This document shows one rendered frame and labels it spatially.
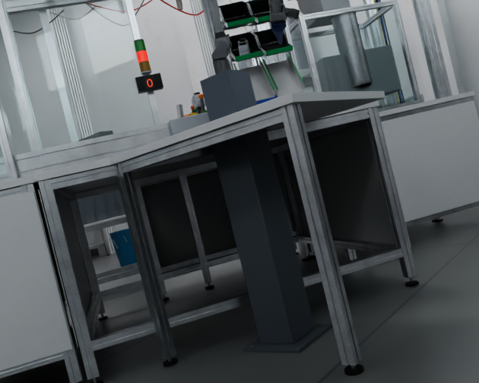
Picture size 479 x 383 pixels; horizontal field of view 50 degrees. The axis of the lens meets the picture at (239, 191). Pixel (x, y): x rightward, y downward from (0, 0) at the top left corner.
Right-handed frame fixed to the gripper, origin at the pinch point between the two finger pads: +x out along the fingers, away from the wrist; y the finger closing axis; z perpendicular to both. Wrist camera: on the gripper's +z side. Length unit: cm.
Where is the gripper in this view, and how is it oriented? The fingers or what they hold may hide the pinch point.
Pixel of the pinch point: (279, 34)
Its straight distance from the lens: 213.2
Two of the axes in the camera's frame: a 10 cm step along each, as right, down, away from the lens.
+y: 0.9, -1.7, 9.8
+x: 1.3, 9.8, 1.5
